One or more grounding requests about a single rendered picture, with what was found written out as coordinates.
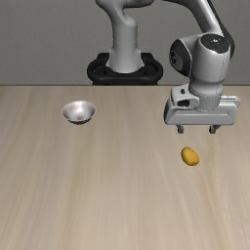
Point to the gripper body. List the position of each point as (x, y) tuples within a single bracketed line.
[(198, 115)]

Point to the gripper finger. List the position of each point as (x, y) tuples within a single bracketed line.
[(180, 129), (213, 129)]

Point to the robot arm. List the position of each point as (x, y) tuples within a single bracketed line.
[(123, 49)]

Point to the yellow mango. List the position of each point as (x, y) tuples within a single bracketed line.
[(190, 156)]

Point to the silver bowl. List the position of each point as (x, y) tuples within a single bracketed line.
[(78, 112)]

